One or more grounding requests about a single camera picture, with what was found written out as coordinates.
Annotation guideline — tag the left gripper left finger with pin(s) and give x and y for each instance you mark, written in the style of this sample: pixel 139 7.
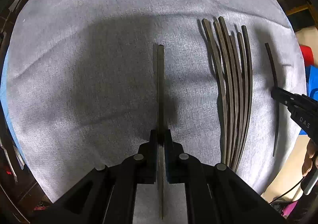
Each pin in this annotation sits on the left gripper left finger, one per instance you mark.
pixel 121 181

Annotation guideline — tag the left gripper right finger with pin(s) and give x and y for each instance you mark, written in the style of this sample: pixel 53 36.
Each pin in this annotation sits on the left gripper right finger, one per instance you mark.
pixel 210 191

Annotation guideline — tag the dark chopstick bundle leftmost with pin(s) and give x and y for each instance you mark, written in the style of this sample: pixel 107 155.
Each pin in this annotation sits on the dark chopstick bundle leftmost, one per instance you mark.
pixel 213 48

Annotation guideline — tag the person right hand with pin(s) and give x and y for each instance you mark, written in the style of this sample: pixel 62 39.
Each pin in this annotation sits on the person right hand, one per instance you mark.
pixel 309 160

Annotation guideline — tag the dark chopstick bundle rightmost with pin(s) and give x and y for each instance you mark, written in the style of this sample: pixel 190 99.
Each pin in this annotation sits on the dark chopstick bundle rightmost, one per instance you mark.
pixel 244 33

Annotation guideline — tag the grey table cloth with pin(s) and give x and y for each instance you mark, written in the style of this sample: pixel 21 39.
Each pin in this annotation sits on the grey table cloth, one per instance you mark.
pixel 81 85

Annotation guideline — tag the dark chopstick bundle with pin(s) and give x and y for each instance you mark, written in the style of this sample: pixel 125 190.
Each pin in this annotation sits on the dark chopstick bundle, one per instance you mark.
pixel 222 49
pixel 238 100
pixel 213 48
pixel 244 33
pixel 229 81
pixel 244 92

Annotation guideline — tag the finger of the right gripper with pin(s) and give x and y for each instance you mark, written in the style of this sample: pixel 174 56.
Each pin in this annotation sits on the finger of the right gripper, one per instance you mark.
pixel 284 97

